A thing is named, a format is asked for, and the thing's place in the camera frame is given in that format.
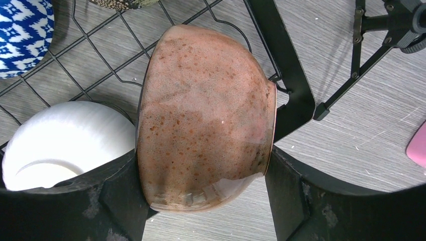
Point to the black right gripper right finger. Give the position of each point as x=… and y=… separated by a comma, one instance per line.
x=308, y=204

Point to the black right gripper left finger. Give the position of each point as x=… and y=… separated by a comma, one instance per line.
x=105, y=203

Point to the white blue-rimmed bowl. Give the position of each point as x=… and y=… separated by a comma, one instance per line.
x=64, y=141

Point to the brown striped bowl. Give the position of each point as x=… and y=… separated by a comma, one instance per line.
x=200, y=149

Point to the red patterned bowl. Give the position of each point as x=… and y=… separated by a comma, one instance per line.
x=27, y=28

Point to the light green bowl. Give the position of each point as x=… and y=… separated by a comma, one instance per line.
x=122, y=5

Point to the pink wedge object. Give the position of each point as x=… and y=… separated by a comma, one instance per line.
x=415, y=149

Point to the black wire dish rack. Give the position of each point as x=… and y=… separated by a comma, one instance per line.
x=108, y=63

